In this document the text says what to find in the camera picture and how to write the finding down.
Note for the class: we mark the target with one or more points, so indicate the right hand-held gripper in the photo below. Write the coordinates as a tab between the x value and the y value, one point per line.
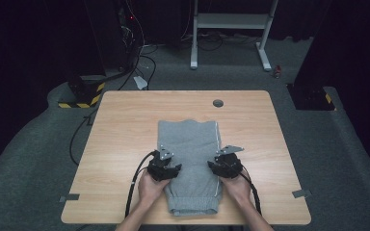
228	165

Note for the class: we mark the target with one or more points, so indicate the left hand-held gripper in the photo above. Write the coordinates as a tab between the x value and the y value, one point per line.
162	168

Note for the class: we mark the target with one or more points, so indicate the grey pants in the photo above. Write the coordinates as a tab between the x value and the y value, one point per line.
189	141

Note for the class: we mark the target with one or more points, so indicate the person's left hand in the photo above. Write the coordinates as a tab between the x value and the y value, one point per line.
151	191

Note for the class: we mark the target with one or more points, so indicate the person's right hand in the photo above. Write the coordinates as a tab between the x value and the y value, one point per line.
237	189

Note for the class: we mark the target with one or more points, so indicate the grey tape strip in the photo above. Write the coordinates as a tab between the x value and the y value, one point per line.
301	193
70	197

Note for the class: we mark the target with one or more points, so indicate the grey paper scrap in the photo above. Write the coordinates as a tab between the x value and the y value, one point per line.
140	82

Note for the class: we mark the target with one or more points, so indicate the small red object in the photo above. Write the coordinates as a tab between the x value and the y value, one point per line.
278	71

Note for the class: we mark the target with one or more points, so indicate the black yellow striped base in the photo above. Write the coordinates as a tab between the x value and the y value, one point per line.
311	97
85	93

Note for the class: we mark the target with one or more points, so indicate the white metal stand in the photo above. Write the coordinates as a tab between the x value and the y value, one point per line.
231	20

